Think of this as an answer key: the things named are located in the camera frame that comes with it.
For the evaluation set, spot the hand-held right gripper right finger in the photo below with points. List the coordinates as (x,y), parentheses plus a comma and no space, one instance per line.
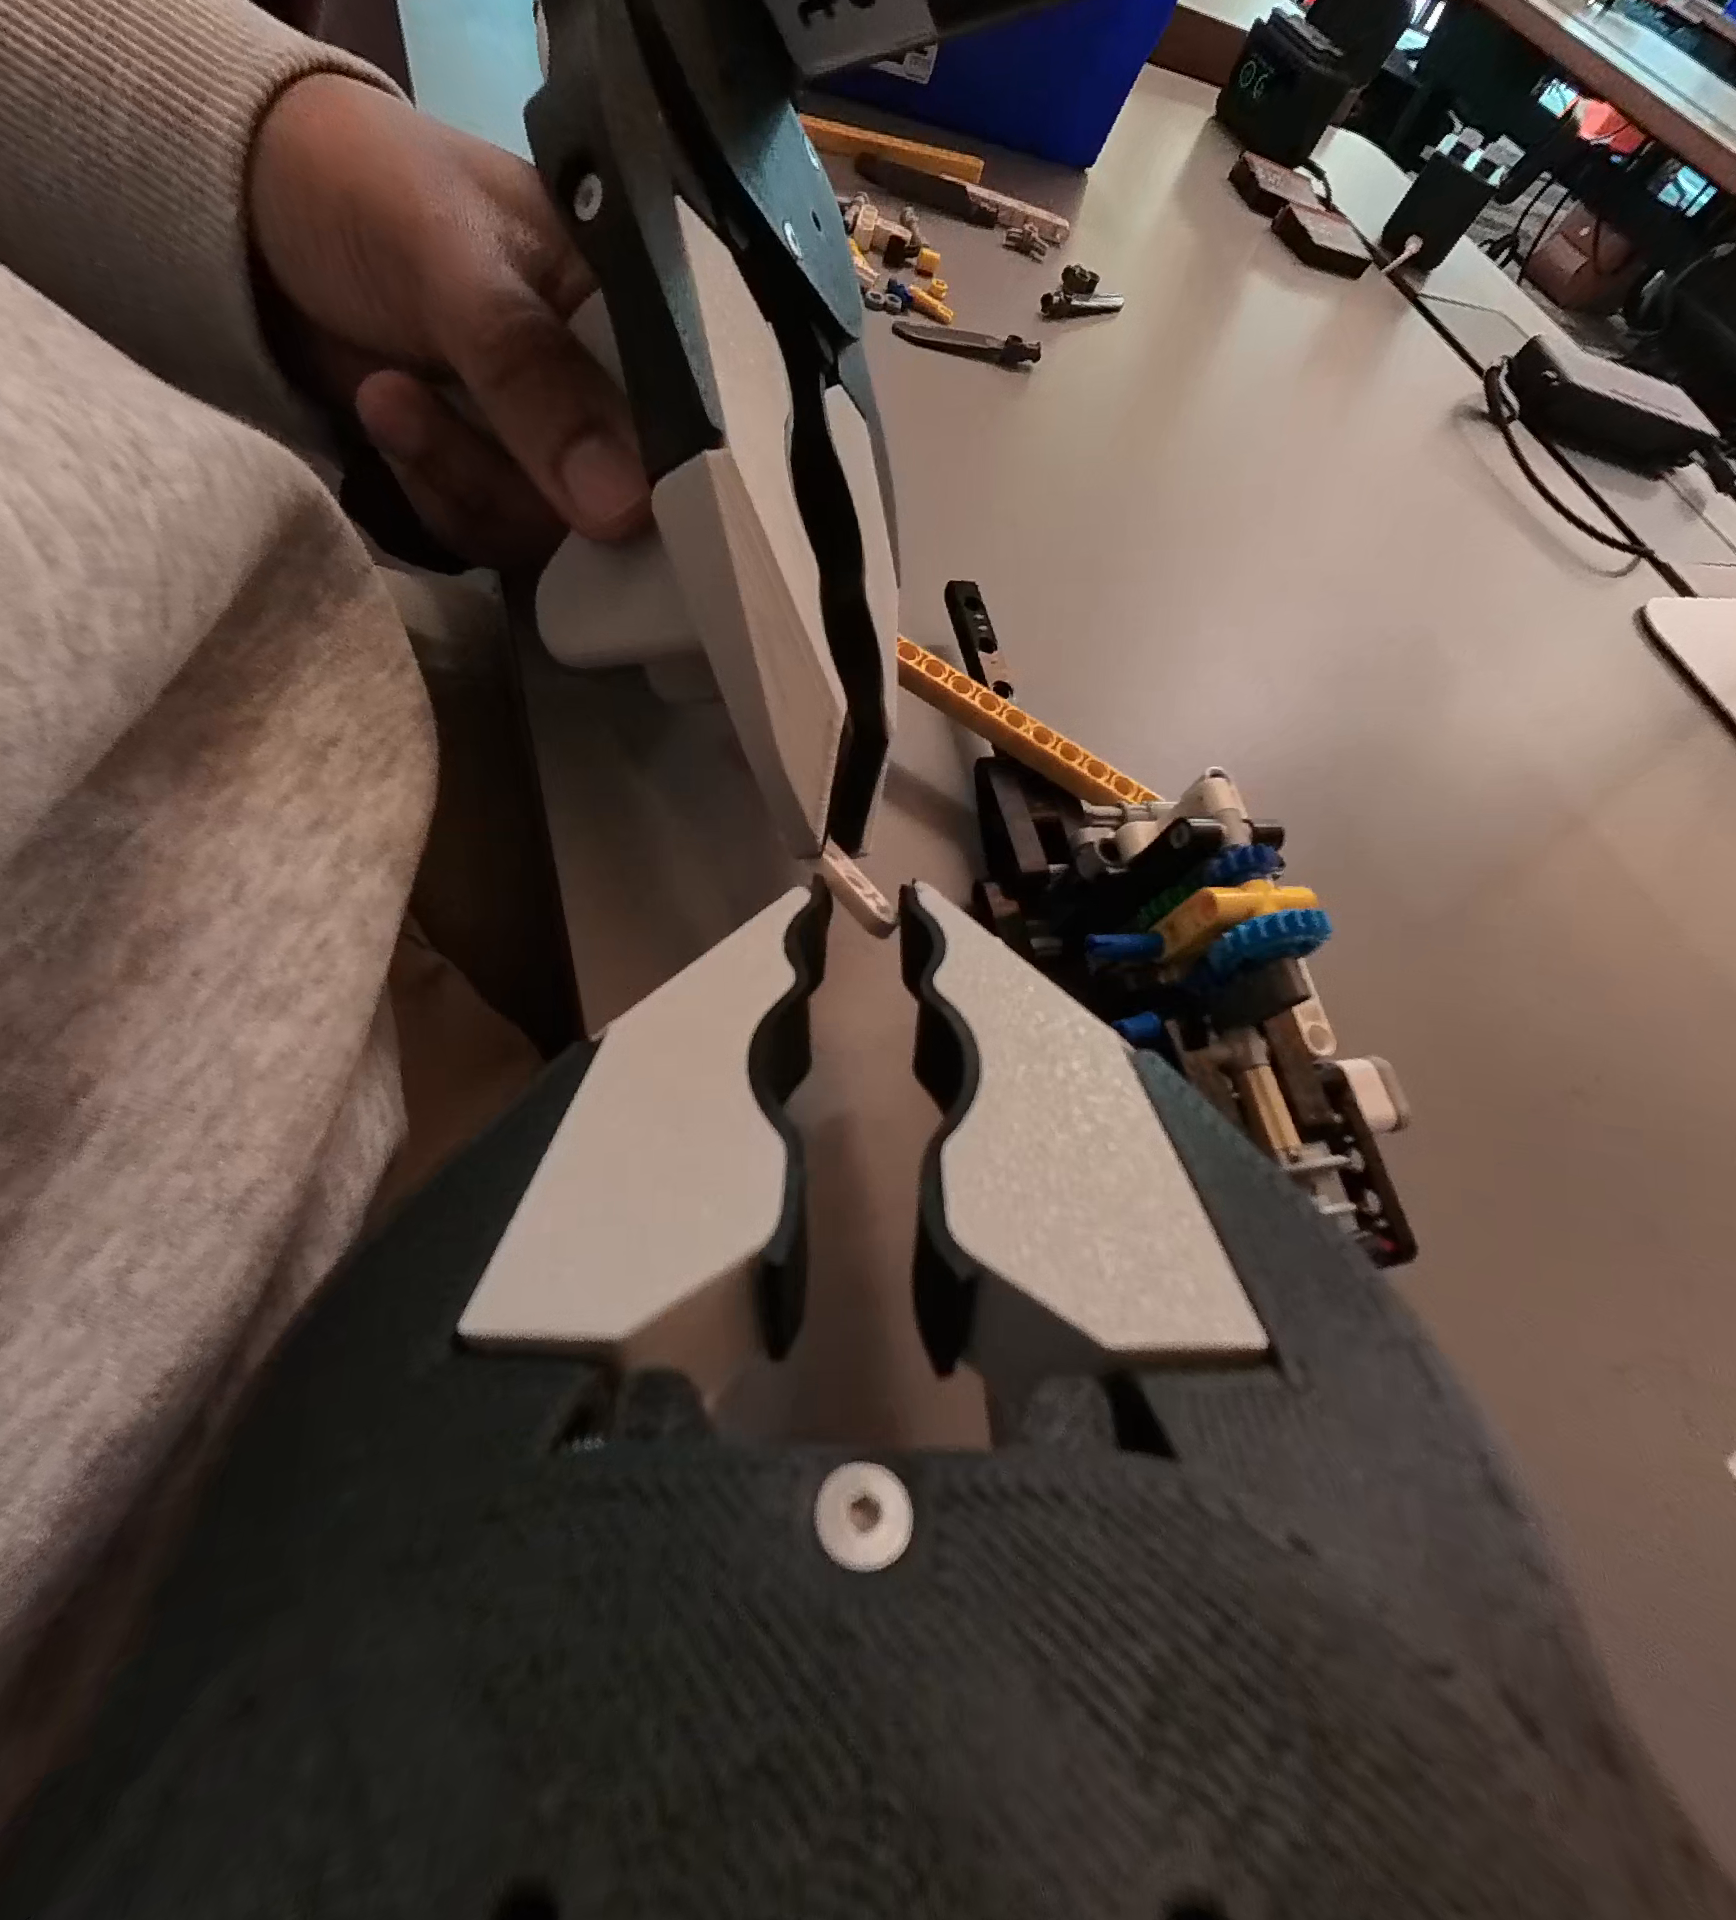
(1080,1200)

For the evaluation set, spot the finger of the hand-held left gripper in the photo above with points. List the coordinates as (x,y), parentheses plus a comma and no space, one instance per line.
(877,600)
(747,600)

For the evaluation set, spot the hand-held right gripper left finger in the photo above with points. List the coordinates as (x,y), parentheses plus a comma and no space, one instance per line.
(641,1200)

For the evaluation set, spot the lego vehicle chassis assembly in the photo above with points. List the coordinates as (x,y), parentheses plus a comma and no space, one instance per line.
(1212,946)

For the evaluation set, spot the small white lego beam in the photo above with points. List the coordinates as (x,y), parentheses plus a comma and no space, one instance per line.
(853,893)

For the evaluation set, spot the scattered loose lego pieces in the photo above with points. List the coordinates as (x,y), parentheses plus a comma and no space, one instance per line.
(940,193)

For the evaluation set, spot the person's left hand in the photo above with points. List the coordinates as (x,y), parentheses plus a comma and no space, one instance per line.
(433,272)

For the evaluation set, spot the blue plastic storage bin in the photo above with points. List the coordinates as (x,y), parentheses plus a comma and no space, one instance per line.
(1017,75)

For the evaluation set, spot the small dark flat box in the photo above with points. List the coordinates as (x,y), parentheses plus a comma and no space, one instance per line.
(1320,239)
(1270,182)

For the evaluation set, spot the black charger box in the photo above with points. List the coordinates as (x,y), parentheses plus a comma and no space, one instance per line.
(1273,85)

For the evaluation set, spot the black desk device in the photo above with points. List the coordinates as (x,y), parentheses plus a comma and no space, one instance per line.
(1436,211)

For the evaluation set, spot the black power brick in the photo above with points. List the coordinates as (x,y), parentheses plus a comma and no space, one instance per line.
(1618,397)

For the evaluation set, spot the wooden office desks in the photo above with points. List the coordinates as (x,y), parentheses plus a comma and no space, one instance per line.
(1664,106)

